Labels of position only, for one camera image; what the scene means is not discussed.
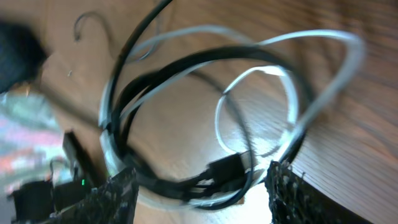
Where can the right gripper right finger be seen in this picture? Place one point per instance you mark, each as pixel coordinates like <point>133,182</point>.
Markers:
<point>294,201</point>

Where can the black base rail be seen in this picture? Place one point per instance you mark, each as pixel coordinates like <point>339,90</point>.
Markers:
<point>70,181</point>

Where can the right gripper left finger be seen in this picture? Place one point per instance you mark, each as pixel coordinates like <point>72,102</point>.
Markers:
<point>113,202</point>

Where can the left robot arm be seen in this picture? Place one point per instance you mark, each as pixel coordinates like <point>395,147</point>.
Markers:
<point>22,55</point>

